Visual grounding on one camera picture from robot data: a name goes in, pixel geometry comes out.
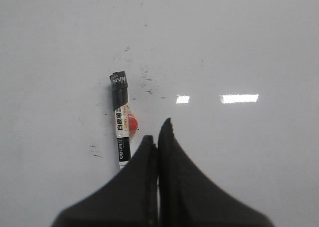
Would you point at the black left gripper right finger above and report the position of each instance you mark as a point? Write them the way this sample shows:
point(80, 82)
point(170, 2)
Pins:
point(188, 198)

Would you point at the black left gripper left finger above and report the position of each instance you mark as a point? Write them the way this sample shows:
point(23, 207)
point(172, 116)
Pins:
point(129, 199)

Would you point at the whiteboard marker with black cap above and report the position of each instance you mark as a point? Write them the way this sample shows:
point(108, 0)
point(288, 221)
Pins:
point(125, 121)

